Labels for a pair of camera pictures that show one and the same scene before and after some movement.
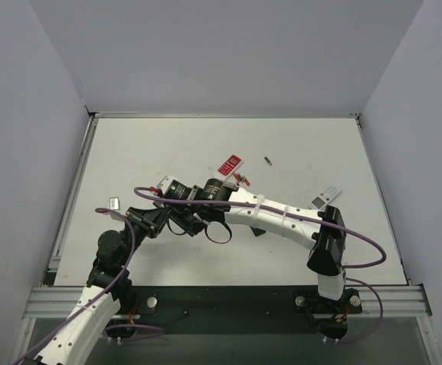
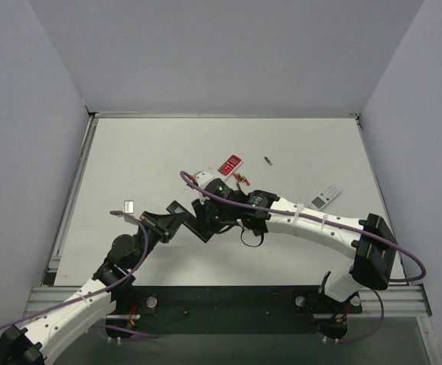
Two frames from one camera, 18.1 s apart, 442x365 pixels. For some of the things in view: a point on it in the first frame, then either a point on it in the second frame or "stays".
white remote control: x=325 y=197 stays
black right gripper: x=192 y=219 to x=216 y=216
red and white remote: x=227 y=169 stays
